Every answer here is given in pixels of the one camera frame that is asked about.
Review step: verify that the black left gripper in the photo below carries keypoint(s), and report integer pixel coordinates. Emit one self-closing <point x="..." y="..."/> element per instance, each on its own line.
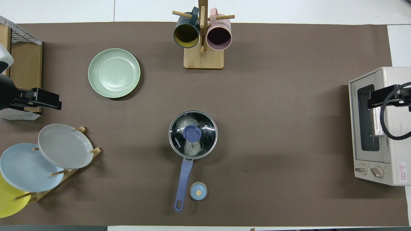
<point x="8" y="93"/>

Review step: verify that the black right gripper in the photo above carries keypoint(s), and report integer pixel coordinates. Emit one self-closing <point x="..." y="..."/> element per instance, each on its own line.
<point x="403" y="96"/>

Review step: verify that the glass lid blue knob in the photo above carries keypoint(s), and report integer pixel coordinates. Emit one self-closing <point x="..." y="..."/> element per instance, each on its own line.
<point x="192" y="133"/>

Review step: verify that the clear plastic food bag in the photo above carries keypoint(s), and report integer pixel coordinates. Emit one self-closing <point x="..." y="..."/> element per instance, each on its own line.
<point x="192" y="149"/>

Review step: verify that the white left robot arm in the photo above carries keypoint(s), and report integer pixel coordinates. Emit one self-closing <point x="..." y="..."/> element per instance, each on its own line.
<point x="6" y="53"/>

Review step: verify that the grey plate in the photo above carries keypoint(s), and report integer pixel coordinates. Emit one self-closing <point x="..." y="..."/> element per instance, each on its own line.
<point x="65" y="146"/>

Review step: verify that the wooden plate rack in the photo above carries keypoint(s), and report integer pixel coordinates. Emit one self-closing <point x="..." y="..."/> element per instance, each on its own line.
<point x="95" y="150"/>

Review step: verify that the light green plate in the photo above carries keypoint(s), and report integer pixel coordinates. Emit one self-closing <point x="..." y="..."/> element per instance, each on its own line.
<point x="114" y="73"/>

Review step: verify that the light blue plate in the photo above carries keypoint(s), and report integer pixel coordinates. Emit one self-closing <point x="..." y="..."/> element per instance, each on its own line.
<point x="25" y="168"/>

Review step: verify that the yellow plate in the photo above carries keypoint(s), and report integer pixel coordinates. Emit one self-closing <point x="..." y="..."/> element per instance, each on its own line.
<point x="11" y="202"/>

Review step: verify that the cream toaster oven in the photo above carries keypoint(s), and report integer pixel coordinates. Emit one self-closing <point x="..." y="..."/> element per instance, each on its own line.
<point x="395" y="154"/>

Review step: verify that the white patterned cloth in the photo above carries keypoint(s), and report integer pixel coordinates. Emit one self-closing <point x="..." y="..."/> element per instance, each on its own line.
<point x="19" y="29"/>

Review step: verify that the brown table mat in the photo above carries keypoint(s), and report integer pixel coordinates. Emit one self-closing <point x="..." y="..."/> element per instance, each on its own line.
<point x="273" y="128"/>

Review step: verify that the dark teal mug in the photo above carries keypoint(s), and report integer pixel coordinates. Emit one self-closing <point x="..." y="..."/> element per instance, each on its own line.
<point x="186" y="35"/>

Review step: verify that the dark blue saucepan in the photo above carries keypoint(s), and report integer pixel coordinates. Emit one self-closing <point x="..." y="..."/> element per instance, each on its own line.
<point x="183" y="179"/>

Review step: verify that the wooden mug tree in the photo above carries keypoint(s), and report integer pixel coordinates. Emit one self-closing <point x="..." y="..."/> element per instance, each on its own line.
<point x="204" y="59"/>

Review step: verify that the pink mug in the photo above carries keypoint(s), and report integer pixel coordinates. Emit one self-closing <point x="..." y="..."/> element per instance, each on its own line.
<point x="219" y="37"/>

